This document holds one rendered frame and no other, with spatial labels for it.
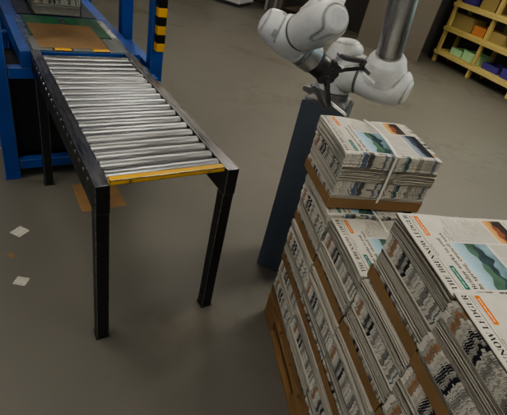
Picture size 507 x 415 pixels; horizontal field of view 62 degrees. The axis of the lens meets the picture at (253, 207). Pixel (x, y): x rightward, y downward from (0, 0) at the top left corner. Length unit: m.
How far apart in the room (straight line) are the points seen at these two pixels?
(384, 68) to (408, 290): 0.96
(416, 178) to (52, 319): 1.63
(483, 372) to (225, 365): 1.26
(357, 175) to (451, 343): 0.68
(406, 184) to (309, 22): 0.70
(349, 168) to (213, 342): 1.05
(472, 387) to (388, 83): 1.20
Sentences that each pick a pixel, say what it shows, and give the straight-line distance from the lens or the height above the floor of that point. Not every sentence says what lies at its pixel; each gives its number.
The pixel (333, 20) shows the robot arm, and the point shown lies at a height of 1.45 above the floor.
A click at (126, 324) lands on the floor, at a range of 2.08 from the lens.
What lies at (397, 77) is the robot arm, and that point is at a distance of 1.82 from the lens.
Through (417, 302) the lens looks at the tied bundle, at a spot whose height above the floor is 0.95.
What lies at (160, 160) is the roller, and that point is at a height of 0.79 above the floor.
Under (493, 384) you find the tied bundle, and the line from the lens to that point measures 0.94.
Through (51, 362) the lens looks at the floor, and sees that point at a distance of 1.99.
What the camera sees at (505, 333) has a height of 1.07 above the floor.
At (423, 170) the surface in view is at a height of 1.02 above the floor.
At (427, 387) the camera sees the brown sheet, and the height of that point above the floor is 0.86.
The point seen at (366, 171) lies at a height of 0.99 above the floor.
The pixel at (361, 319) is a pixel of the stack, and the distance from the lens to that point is 1.32.
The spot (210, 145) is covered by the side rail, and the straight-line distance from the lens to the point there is 1.80.
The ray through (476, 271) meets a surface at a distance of 1.10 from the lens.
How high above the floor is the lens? 1.62
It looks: 34 degrees down
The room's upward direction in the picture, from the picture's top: 14 degrees clockwise
